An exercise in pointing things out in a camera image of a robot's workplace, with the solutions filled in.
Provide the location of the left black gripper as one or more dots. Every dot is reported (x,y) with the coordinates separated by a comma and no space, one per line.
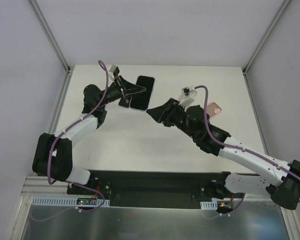
(120,86)

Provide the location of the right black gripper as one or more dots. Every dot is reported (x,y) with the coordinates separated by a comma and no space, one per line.
(169,111)

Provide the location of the black phone clear case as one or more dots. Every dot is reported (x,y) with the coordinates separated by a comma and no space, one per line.
(141,102)

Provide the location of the pink phone case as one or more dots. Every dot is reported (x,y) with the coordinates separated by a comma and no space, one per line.
(213,109)

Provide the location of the phone from beige case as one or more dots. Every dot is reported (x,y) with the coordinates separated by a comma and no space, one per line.
(124,103)

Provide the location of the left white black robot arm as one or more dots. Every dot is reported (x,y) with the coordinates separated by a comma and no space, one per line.
(54,152)

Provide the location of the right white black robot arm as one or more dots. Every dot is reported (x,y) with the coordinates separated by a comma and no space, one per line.
(274,178)

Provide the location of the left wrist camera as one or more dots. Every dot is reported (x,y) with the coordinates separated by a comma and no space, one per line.
(113,72)

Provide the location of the left aluminium frame post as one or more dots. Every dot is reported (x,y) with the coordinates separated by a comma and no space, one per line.
(34,5)

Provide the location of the aluminium frame post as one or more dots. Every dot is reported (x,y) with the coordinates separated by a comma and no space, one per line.
(34,5)
(266,35)

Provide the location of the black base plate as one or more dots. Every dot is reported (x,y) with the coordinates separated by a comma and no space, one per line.
(168,190)

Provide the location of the right white cable duct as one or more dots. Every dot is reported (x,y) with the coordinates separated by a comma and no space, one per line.
(209,205)

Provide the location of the white cable duct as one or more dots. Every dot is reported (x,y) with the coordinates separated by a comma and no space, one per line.
(58,201)
(209,205)

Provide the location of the left white cable duct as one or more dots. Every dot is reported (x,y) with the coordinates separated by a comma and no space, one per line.
(58,201)

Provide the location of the right aluminium frame post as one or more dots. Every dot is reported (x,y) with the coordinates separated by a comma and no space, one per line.
(266,35)

